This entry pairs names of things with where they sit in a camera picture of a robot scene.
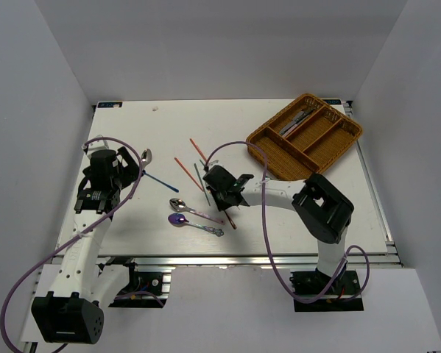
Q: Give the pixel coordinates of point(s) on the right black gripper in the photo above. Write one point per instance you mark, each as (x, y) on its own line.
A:
(221, 206)

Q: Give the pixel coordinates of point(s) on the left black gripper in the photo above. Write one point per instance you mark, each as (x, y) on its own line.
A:
(131, 171)

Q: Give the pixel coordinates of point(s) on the rose gold fork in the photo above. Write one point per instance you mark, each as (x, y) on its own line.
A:
(232, 223)

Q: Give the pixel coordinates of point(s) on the silver patterned table knife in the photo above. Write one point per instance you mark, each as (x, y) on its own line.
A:
(299, 117)

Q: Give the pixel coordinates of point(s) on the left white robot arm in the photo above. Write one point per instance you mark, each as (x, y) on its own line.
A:
(73, 310)

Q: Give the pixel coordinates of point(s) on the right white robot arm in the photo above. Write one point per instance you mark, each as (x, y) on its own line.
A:
(323, 209)

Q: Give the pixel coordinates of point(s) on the teal chopstick left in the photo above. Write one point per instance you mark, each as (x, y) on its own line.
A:
(202, 184)

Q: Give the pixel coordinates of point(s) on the purple iridescent spoon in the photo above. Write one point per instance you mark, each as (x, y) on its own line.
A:
(179, 220)

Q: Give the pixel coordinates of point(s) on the orange white chopstick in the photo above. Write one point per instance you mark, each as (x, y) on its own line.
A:
(199, 151)

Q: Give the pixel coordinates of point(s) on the orange chopstick left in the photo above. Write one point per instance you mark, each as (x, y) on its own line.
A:
(187, 172)

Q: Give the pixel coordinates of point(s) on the blue label sticker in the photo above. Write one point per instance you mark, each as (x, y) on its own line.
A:
(109, 104)

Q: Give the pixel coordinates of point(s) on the orange wicker cutlery tray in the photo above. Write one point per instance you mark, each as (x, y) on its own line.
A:
(311, 147)

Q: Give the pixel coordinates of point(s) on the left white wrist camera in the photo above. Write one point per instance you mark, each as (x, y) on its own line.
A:
(95, 144)

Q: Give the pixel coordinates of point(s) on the silver spoon pink handle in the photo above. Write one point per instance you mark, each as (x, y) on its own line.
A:
(180, 206)

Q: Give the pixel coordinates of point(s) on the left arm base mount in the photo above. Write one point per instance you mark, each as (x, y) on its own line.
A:
(148, 287)

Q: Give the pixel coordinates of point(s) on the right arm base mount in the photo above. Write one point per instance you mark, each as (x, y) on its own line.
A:
(342, 296)

